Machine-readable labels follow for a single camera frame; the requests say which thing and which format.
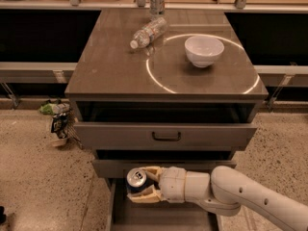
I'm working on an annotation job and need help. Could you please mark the green snack bag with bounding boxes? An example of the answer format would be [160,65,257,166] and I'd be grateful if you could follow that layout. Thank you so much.
[38,103,61,115]

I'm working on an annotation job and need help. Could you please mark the clear plastic water bottle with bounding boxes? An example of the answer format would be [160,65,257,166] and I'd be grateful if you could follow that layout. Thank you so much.
[130,17,167,49]

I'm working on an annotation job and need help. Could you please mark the grey drawer cabinet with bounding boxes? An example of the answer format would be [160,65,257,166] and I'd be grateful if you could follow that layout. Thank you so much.
[64,9,270,152]

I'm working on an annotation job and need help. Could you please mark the middle grey drawer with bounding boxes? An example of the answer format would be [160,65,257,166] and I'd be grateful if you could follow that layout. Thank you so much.
[92,150,236,179]

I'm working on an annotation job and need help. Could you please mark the white bowl on floor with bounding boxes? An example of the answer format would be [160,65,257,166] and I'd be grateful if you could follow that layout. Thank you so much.
[50,138,67,147]

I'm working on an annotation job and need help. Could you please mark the blue pepsi can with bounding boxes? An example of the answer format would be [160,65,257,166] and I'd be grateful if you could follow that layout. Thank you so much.
[126,168,147,193]

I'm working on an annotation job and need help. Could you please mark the top grey drawer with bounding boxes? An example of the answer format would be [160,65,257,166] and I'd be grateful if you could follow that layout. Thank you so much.
[75,102,256,150]

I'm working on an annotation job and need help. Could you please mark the white ceramic bowl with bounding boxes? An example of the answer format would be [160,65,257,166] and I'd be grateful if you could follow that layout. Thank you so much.
[185,35,224,68]

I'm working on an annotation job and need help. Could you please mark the bottom grey drawer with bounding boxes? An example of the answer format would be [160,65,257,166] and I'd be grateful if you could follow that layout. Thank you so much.
[105,178,219,231]

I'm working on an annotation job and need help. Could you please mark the silver soda can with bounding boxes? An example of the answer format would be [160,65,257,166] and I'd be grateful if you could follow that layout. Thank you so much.
[150,0,165,16]

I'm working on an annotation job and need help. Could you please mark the grey drawer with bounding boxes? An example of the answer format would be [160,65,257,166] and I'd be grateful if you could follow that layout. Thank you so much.
[105,178,219,231]
[92,150,236,179]
[75,102,256,150]

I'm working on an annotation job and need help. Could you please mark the black snack bag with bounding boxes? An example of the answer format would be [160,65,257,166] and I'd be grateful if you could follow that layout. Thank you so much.
[51,113,68,139]

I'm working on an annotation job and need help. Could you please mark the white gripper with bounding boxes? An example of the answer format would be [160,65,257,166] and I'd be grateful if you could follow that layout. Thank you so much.
[127,166,187,204]

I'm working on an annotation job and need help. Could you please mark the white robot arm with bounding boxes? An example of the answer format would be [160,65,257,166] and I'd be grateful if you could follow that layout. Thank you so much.
[126,166,308,231]

